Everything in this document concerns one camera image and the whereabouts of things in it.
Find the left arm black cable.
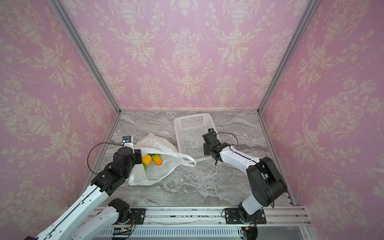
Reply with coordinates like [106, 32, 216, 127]
[86, 141, 124, 175]

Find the aluminium corner post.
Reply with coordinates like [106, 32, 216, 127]
[258, 0, 320, 115]
[48, 0, 121, 115]

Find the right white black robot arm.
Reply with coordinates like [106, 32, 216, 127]
[203, 129, 288, 223]

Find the left aluminium corner post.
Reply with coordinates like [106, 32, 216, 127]
[48, 0, 121, 115]

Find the white plastic bag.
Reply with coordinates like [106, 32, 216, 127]
[128, 133, 197, 186]

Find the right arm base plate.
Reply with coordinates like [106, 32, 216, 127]
[222, 208, 267, 225]

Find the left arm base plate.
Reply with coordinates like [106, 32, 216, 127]
[127, 208, 147, 225]

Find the aluminium front rail frame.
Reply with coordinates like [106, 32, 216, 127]
[85, 206, 316, 240]

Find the white plastic mesh basket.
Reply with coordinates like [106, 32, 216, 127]
[174, 113, 217, 162]

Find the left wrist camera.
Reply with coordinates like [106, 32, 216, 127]
[122, 136, 134, 149]

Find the yellow lemon fruit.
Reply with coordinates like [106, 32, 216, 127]
[142, 154, 152, 166]

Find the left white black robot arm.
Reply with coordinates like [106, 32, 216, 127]
[34, 147, 142, 240]

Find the right aluminium corner post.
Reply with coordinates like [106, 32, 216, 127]
[258, 0, 320, 115]

